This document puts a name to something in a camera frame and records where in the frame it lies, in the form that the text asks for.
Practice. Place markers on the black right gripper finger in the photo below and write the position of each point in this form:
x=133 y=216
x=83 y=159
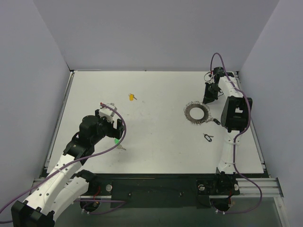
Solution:
x=213 y=98
x=206 y=100

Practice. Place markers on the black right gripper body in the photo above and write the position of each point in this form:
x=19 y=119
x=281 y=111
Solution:
x=212 y=88

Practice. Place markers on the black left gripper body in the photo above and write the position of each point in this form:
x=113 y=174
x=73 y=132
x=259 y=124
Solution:
x=117 y=129

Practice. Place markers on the metal key ring disc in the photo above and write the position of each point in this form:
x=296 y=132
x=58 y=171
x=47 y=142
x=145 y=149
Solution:
x=205 y=109

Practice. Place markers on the silver key with black tag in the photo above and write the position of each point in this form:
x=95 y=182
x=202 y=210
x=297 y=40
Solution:
x=213 y=120

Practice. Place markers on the black tag with white label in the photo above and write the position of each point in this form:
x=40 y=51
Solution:
x=209 y=138

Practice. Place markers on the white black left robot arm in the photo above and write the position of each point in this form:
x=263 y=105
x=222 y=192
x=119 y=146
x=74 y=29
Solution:
x=49 y=198

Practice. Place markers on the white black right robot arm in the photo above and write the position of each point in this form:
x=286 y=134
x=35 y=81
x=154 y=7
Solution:
x=235 y=116

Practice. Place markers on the key with green tag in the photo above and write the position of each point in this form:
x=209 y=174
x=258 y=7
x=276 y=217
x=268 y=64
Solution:
x=118 y=144

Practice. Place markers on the key with yellow tag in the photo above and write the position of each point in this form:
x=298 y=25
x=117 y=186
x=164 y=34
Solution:
x=132 y=97

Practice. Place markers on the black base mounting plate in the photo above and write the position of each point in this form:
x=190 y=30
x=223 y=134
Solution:
x=179 y=202

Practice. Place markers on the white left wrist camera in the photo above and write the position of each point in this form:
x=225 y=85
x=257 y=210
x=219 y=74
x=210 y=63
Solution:
x=106 y=111

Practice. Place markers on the aluminium front frame rail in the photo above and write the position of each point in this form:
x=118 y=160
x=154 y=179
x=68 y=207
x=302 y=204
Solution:
x=258 y=186

